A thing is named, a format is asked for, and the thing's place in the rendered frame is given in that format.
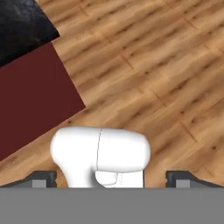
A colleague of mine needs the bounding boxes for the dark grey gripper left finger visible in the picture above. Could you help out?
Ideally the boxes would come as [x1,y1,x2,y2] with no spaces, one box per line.
[0,170,58,189]

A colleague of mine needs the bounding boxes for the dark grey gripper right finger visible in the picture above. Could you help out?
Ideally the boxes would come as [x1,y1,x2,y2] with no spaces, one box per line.
[164,170,224,189]

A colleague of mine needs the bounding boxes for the dark red counter cabinet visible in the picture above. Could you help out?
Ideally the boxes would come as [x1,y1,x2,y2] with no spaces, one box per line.
[0,42,87,162]

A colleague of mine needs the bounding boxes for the white rounded object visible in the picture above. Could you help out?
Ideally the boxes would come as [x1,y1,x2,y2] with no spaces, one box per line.
[49,126,151,189]

